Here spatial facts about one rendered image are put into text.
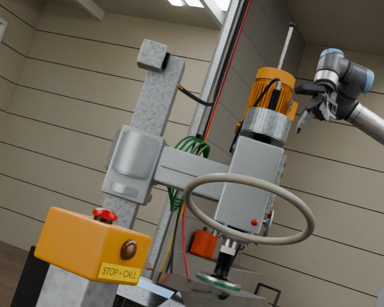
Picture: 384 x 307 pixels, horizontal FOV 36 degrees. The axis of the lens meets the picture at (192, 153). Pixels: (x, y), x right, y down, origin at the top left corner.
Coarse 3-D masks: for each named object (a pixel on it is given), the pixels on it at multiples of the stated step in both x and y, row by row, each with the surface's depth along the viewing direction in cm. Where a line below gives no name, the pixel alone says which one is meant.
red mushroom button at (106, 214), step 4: (96, 208) 90; (100, 208) 90; (96, 212) 89; (100, 212) 89; (104, 212) 89; (108, 212) 89; (112, 212) 90; (100, 216) 89; (104, 216) 89; (108, 216) 89; (112, 216) 89; (116, 216) 90; (112, 220) 90
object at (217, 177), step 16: (208, 176) 200; (224, 176) 197; (240, 176) 195; (272, 192) 194; (288, 192) 195; (192, 208) 224; (304, 208) 198; (208, 224) 231; (256, 240) 231; (272, 240) 228; (288, 240) 223
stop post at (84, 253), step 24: (48, 216) 88; (72, 216) 86; (96, 216) 90; (48, 240) 87; (72, 240) 85; (96, 240) 83; (120, 240) 85; (144, 240) 90; (72, 264) 84; (96, 264) 82; (120, 264) 86; (48, 288) 87; (72, 288) 85; (96, 288) 86
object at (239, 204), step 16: (240, 144) 274; (256, 144) 274; (240, 160) 273; (256, 160) 273; (272, 160) 273; (256, 176) 272; (272, 176) 272; (224, 192) 271; (240, 192) 271; (256, 192) 271; (224, 208) 270; (240, 208) 270; (256, 208) 270; (240, 224) 269
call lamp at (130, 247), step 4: (128, 240) 86; (132, 240) 87; (124, 244) 86; (128, 244) 86; (132, 244) 86; (136, 244) 87; (124, 248) 86; (128, 248) 86; (132, 248) 86; (136, 248) 87; (124, 252) 86; (128, 252) 86; (132, 252) 86; (136, 252) 88; (124, 256) 86; (128, 256) 86; (132, 256) 87
